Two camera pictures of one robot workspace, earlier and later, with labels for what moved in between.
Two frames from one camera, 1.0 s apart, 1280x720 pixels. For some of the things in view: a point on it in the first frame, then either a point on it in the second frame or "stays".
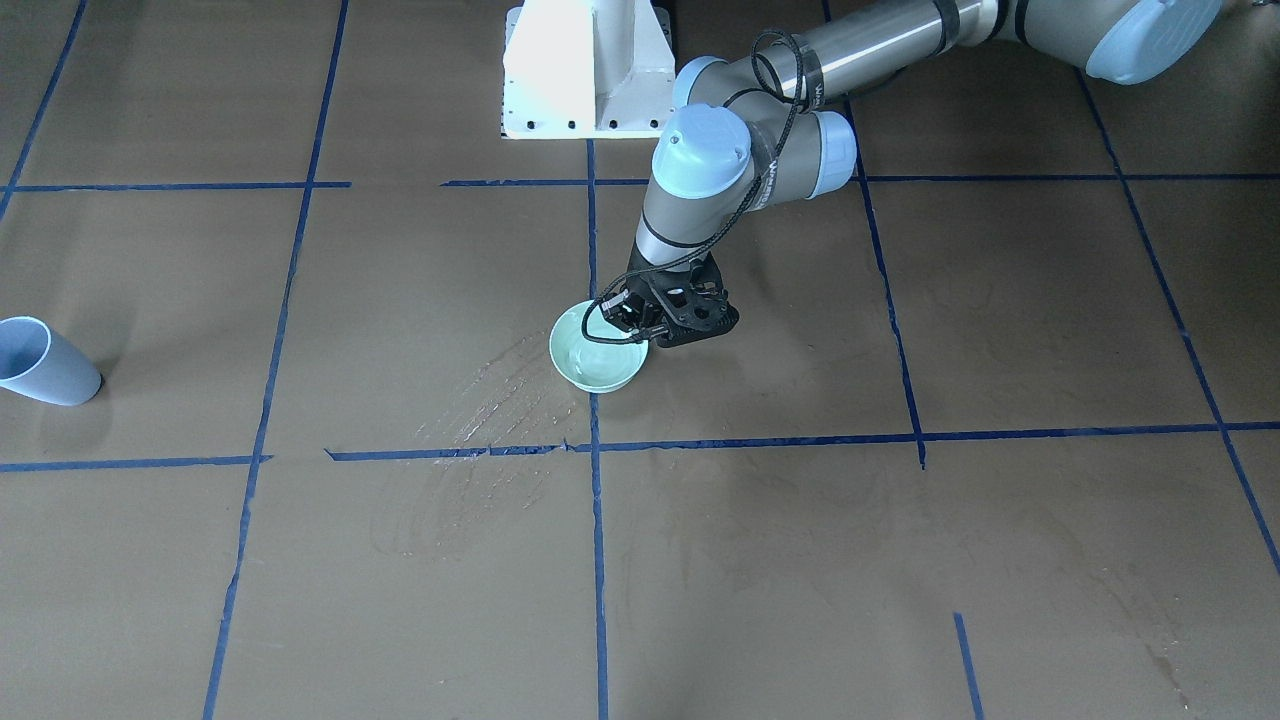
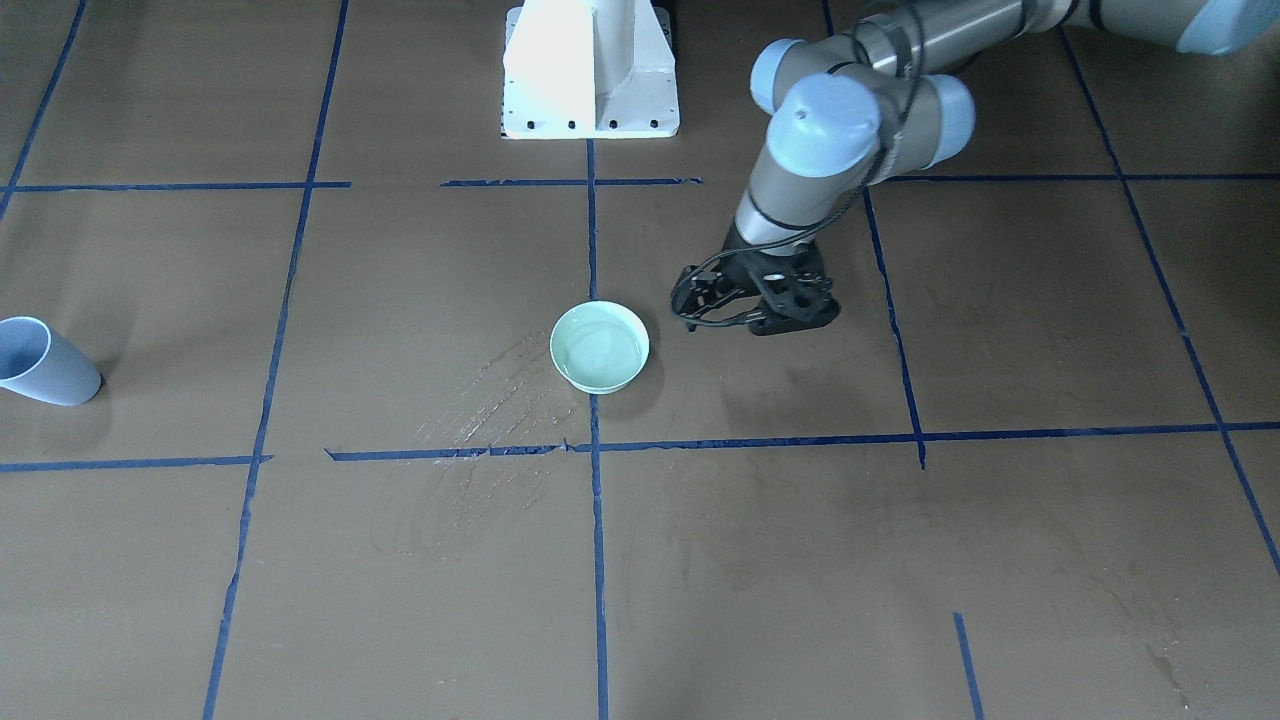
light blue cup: [42, 365] stays
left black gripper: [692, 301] → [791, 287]
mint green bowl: [596, 366] stays
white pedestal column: [586, 69] stays
